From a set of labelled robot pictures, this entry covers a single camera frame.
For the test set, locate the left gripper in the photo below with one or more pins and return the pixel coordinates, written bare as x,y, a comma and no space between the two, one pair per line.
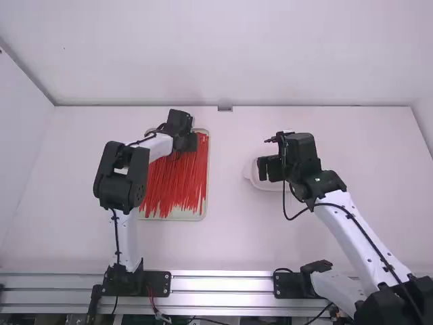
179,121

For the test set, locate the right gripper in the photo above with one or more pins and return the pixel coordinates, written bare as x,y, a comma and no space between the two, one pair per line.
302,152

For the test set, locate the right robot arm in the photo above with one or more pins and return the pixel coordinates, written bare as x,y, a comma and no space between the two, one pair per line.
352,233

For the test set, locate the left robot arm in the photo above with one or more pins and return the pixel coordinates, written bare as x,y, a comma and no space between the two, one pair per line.
126,169

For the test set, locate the white dish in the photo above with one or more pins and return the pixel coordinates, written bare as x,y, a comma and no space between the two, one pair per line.
267,188

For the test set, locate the pale tray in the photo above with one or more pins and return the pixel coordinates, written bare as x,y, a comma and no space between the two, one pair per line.
186,216

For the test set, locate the silver rails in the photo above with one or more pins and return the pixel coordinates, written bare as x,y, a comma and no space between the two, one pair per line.
220,287

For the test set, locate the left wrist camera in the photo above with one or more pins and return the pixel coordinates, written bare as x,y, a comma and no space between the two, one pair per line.
192,121

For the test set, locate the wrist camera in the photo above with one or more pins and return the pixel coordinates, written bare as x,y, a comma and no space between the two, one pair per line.
192,121
287,132

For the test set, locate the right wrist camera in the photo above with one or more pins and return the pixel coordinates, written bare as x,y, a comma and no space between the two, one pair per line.
287,132

